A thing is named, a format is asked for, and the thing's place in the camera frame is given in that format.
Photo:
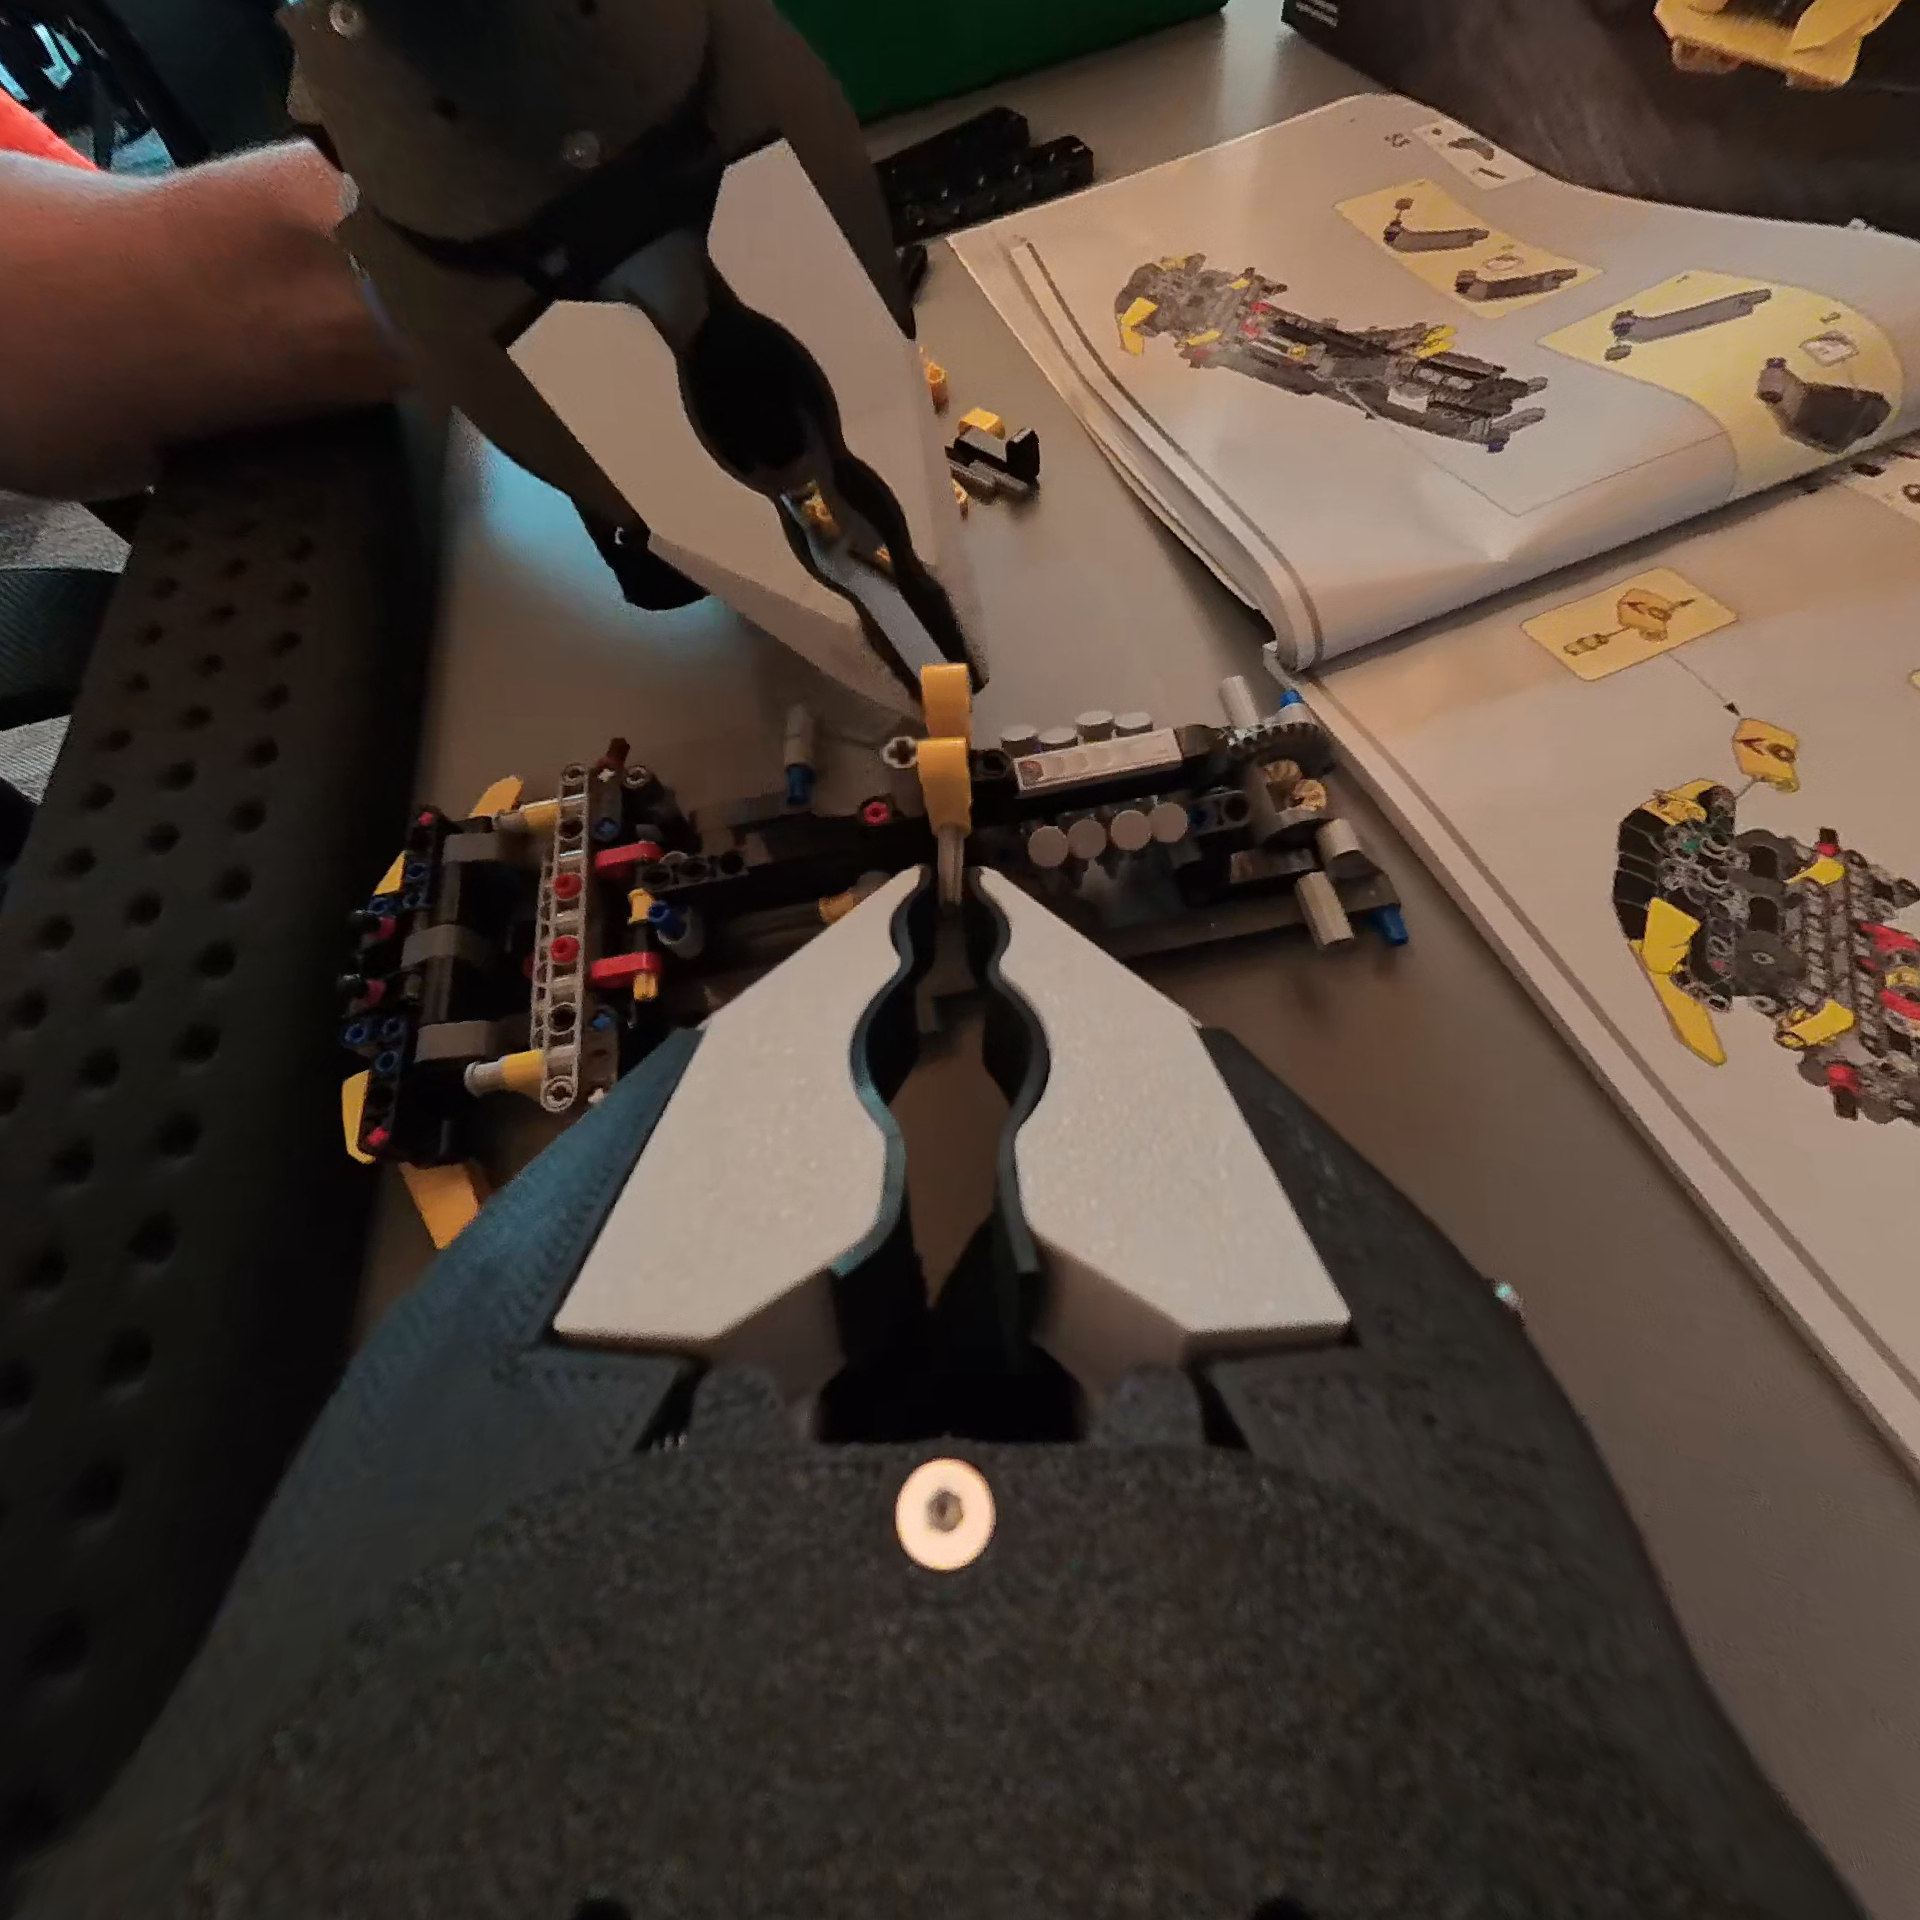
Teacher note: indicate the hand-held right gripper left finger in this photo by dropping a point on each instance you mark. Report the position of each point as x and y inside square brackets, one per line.
[720, 1185]

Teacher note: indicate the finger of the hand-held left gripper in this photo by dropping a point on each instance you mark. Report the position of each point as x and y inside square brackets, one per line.
[840, 345]
[645, 450]

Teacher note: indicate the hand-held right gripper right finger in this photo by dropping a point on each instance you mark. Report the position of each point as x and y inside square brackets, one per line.
[1172, 1185]

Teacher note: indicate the lego car chassis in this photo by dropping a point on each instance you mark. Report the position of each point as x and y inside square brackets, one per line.
[750, 856]

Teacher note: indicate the person's left forearm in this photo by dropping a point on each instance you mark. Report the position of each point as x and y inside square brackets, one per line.
[150, 315]

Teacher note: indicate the pile of yellow lego beams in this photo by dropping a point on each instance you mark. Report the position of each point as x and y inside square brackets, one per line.
[990, 450]

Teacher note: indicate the black lego beams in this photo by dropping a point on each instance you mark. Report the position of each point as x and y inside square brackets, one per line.
[975, 171]

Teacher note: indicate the lego set box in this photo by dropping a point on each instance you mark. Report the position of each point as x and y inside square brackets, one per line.
[1501, 89]

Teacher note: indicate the green plastic bin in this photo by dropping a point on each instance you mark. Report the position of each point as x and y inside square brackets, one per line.
[975, 43]

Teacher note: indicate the orange traffic cone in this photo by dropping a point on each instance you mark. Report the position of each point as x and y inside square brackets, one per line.
[38, 129]

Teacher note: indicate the black dotted mat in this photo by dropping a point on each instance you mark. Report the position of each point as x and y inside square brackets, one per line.
[182, 1049]

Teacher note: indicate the open instruction booklet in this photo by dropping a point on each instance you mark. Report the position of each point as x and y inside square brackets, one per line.
[1425, 450]

